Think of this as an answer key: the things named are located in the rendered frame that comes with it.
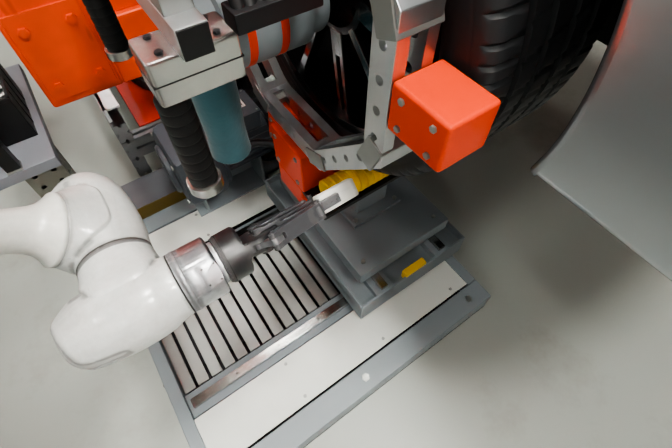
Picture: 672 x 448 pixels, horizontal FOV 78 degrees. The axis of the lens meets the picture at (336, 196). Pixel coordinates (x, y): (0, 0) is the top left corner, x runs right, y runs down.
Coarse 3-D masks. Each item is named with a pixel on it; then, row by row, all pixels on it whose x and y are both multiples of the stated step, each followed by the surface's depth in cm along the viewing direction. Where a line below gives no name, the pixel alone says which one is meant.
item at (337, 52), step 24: (336, 0) 72; (360, 0) 60; (336, 24) 69; (360, 24) 64; (312, 48) 80; (336, 48) 72; (360, 48) 66; (312, 72) 86; (336, 72) 76; (360, 72) 88; (312, 96) 85; (336, 96) 84; (360, 96) 84; (336, 120) 81; (360, 120) 77
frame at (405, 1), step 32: (384, 0) 39; (416, 0) 39; (384, 32) 41; (416, 32) 41; (256, 64) 83; (384, 64) 44; (416, 64) 47; (256, 96) 87; (288, 96) 84; (384, 96) 47; (288, 128) 80; (320, 128) 78; (384, 128) 50; (320, 160) 73; (352, 160) 63; (384, 160) 55
